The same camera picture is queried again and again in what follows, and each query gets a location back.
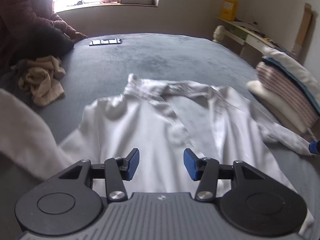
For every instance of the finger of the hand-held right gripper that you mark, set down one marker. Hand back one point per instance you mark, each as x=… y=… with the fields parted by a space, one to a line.
x=315 y=147

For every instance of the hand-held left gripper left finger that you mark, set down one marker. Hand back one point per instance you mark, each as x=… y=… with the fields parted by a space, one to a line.
x=132 y=165

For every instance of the white desk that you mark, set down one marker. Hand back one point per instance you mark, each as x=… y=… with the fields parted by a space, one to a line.
x=250 y=36

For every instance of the black smartphone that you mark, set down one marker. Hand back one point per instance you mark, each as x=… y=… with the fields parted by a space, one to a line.
x=105 y=42

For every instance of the folded light blue garment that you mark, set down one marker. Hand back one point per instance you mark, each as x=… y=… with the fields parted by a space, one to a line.
x=287 y=71

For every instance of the crumpled beige garment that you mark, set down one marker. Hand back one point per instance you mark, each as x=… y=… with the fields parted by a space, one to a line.
x=42 y=82

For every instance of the black garment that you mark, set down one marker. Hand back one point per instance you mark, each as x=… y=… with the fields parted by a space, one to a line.
x=7 y=77

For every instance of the white shirt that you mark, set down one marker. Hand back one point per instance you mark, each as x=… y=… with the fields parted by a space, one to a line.
x=140 y=130

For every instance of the yellow box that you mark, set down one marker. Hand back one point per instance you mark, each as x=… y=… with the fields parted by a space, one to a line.
x=228 y=10

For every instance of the folded white garment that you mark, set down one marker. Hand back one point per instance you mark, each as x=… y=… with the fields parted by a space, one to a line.
x=295 y=65

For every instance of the cream bedpost finial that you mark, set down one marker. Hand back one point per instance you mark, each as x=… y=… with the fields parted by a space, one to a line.
x=219 y=33

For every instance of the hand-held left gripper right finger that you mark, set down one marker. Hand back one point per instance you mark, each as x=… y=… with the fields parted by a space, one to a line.
x=190 y=165

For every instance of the long flat cardboard box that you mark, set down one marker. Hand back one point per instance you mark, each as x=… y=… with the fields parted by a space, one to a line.
x=303 y=27

